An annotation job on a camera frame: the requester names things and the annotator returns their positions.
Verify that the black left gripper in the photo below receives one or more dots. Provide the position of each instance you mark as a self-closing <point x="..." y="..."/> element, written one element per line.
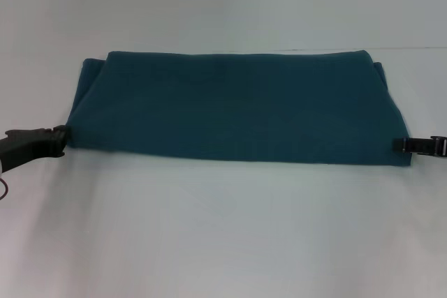
<point x="26" y="146"/>

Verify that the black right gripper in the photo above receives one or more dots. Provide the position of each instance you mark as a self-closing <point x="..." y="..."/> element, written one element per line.
<point x="440" y="145"/>

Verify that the teal blue shirt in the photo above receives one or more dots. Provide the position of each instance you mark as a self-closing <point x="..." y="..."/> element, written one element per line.
<point x="227" y="109"/>

